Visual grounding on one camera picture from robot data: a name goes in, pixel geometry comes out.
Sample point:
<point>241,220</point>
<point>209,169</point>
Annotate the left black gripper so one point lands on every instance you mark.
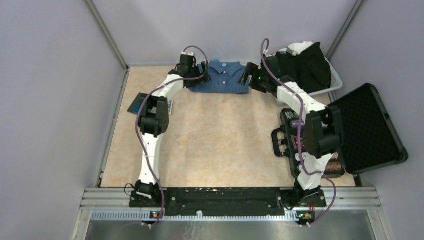
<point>201,79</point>

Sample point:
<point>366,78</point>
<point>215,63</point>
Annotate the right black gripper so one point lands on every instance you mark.
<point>252,70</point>

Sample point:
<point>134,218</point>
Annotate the blue checkered long sleeve shirt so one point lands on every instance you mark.
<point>224,80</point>

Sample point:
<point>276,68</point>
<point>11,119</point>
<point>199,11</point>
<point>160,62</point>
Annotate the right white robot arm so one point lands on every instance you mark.
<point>320,127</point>

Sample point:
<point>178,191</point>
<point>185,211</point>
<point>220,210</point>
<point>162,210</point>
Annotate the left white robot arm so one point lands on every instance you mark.
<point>153,120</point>

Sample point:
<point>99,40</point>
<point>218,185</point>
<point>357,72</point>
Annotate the white garment in basket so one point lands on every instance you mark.
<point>296,48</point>

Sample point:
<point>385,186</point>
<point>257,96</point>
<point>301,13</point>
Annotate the black shirt in basket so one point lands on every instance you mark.
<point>309,70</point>

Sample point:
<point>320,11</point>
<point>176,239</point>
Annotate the dark grey building baseplate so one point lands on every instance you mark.
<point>136,103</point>

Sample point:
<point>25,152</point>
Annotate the white plastic laundry basket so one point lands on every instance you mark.
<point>335,84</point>

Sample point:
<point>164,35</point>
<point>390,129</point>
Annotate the black poker chip case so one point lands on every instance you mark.
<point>370,139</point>

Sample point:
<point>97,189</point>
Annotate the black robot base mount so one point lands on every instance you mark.
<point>228,202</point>

